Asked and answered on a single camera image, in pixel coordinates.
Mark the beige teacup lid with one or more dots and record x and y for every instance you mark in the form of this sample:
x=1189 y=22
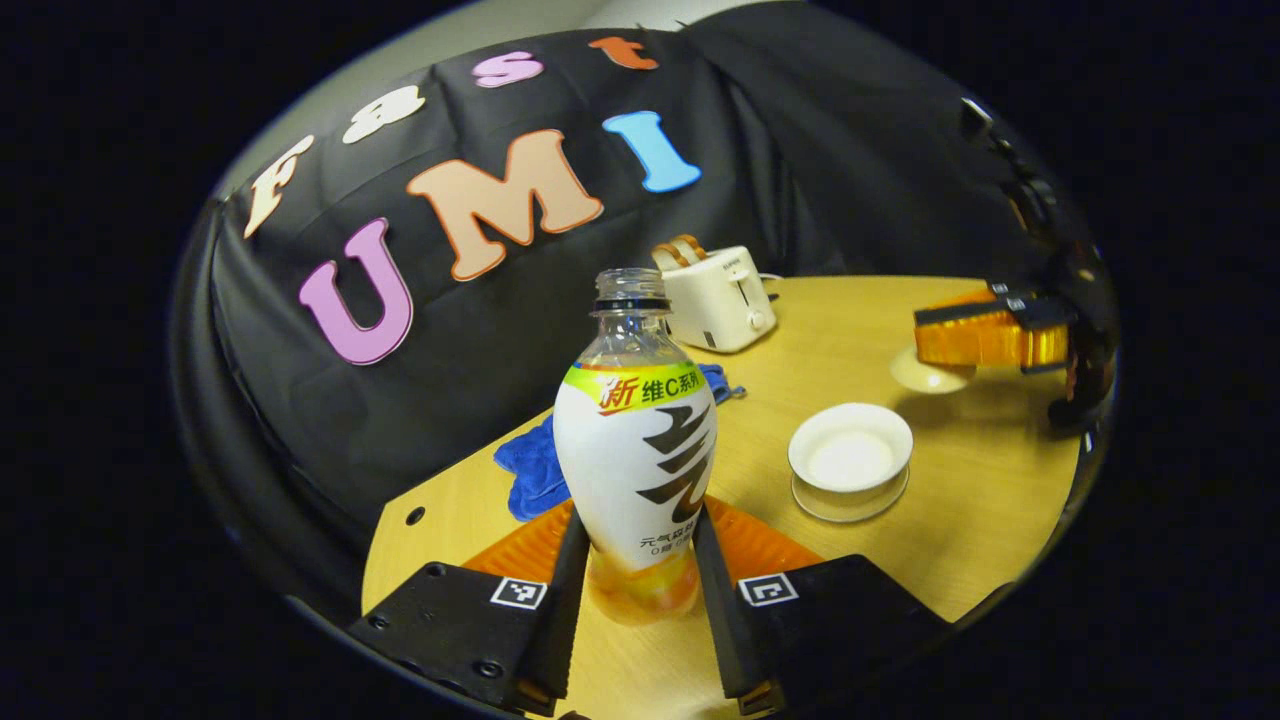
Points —
x=930 y=378

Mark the white toaster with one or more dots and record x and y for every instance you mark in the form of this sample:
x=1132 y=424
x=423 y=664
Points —
x=720 y=300

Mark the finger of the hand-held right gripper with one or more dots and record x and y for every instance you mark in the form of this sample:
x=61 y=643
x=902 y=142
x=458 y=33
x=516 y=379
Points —
x=990 y=343
x=975 y=297

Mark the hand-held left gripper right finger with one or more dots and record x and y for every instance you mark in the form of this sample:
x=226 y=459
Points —
x=720 y=620

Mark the clear water bottle white label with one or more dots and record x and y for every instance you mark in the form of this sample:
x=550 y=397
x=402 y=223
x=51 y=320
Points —
x=635 y=470

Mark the black backdrop cloth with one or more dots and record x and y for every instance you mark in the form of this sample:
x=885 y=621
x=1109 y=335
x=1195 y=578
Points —
x=450 y=350

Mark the black table grommet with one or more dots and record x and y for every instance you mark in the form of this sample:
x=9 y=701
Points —
x=414 y=515

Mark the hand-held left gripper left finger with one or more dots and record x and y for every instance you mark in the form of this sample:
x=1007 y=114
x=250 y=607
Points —
x=560 y=620

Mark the blue folded towel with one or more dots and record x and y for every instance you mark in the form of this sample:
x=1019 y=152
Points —
x=530 y=470

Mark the white teacup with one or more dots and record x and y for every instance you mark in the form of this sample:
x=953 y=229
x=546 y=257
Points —
x=850 y=455

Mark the white saucer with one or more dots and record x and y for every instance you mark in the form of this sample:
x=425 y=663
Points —
x=850 y=510

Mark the brown toast slice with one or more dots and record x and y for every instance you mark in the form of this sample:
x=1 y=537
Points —
x=668 y=256
x=690 y=246

